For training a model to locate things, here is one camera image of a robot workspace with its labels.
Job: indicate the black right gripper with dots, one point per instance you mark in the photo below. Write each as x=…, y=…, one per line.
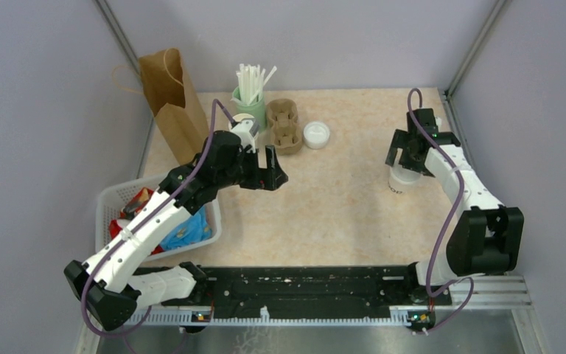
x=402, y=141

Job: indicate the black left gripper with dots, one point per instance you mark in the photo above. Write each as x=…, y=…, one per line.
x=270, y=178

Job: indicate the white paper coffee cup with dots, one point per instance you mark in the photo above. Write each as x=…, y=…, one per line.
x=402, y=180

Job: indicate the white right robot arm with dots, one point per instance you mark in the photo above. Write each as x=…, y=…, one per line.
x=486, y=239

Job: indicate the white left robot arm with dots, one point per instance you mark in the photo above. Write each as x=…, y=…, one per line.
x=106, y=284

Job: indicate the stack of white lids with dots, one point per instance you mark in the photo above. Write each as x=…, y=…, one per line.
x=316, y=135

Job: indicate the brown pulp cup carrier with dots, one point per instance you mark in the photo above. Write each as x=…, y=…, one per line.
x=285, y=130

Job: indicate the stack of white paper cups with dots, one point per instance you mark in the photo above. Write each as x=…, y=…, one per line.
x=238, y=118

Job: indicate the green straw holder cup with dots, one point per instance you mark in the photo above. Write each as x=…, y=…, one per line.
x=257, y=109

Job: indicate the blue snack bag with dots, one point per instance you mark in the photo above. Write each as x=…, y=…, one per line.
x=192, y=231

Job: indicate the white paper straws bundle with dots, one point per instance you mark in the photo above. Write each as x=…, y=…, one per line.
x=251, y=83

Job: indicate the red snack bag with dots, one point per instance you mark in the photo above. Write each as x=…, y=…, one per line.
x=130, y=211

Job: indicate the brown paper bag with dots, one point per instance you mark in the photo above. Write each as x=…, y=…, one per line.
x=173, y=101

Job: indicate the white plastic basket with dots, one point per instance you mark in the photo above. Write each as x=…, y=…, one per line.
x=112, y=199

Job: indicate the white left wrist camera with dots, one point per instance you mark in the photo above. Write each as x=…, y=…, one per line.
x=248, y=131

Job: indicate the aluminium frame rail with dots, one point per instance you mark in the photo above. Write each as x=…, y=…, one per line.
x=487, y=294

